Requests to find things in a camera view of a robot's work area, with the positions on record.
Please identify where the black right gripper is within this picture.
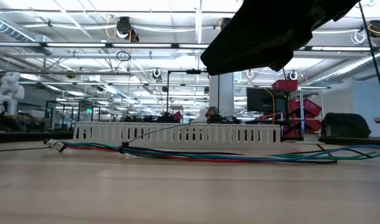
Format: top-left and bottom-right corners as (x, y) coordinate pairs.
(200, 0), (360, 77)

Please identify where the multicoloured cable bundle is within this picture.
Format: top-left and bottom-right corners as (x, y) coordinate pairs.
(65, 142), (380, 162)
(65, 143), (374, 165)
(65, 145), (290, 163)

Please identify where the white slotted cable duct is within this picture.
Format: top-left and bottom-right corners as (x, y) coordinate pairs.
(73, 121), (281, 151)

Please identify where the red box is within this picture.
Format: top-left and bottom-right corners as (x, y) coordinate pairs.
(272, 79), (299, 91)

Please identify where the black monitor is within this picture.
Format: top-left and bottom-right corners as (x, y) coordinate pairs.
(246, 87), (287, 113)

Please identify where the white building column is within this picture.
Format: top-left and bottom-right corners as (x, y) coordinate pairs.
(209, 73), (235, 125)

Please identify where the metal shelf rack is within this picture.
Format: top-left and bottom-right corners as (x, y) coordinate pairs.
(297, 86), (331, 138)

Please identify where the red storage bin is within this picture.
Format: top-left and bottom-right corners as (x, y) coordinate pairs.
(288, 98), (323, 118)
(282, 118), (323, 138)

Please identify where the person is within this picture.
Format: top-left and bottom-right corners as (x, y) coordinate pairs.
(207, 106), (219, 123)

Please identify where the black bag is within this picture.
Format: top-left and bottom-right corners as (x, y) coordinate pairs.
(320, 112), (371, 139)

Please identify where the dark background table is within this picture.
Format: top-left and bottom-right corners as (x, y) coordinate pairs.
(318, 136), (380, 147)
(0, 132), (74, 144)

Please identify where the thin black hanging cable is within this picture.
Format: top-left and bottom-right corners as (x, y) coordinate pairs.
(282, 67), (295, 131)
(358, 1), (380, 118)

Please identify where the yellow hanging cable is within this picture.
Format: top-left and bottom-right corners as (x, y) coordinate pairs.
(263, 88), (276, 125)

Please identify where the black ceiling cable reel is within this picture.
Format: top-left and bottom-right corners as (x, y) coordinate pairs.
(368, 20), (380, 39)
(116, 16), (140, 43)
(219, 17), (233, 32)

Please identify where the black metal rig frame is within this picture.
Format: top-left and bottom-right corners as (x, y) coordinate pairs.
(166, 70), (221, 124)

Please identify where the black ceiling cable loop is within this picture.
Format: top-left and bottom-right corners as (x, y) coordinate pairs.
(116, 50), (131, 62)

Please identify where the black metal workstation frame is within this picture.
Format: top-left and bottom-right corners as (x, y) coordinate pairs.
(45, 100), (102, 131)

